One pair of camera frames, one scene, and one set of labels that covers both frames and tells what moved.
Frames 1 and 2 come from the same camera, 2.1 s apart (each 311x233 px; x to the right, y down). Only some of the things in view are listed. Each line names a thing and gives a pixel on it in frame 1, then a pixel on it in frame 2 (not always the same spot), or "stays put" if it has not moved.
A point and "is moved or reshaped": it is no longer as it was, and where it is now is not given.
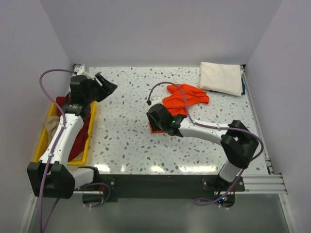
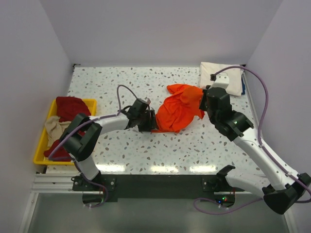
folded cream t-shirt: [221, 78] stays put
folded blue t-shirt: [243, 89] stays put
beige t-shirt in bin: [51, 124] stays put
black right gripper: [154, 127] -> [202, 107]
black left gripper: [106, 89] -> [151, 124]
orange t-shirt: [176, 102] is moved or reshaped
